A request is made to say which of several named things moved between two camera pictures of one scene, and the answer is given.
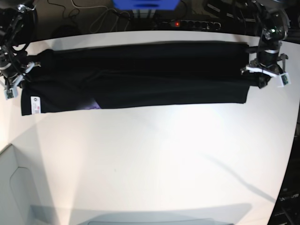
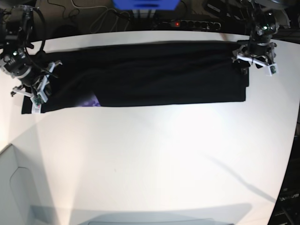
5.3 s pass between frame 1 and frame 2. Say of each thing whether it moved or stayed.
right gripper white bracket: moved
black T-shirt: stayed
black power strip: stayed
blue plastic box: stayed
